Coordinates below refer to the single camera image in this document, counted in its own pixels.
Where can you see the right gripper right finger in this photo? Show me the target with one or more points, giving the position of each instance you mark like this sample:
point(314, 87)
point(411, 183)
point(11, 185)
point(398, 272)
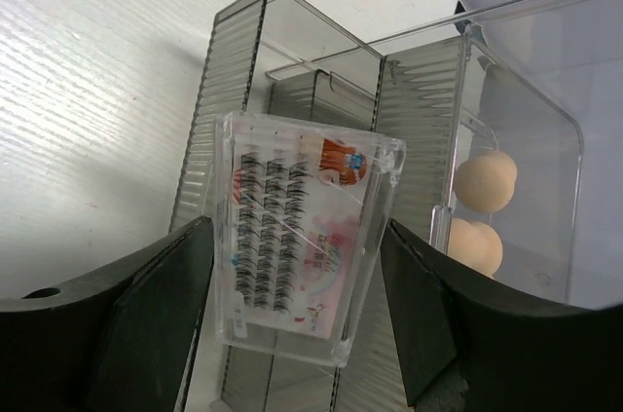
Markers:
point(466, 342)

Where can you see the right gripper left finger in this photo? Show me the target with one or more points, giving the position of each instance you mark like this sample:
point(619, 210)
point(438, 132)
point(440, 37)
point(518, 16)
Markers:
point(123, 337)

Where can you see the clear false eyelash case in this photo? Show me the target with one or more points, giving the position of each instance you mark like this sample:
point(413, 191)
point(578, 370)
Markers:
point(300, 214)

